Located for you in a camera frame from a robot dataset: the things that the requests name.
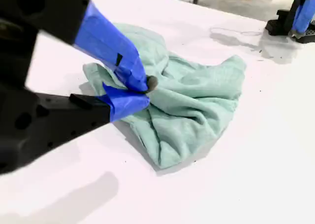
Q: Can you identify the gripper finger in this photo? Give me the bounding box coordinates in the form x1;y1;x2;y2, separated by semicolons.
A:
34;83;151;157
0;0;158;95

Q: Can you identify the thin white cable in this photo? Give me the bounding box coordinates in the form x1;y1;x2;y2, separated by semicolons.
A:
210;26;264;37

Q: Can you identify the pale green T-shirt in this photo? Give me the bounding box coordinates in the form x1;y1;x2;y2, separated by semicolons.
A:
78;22;248;171

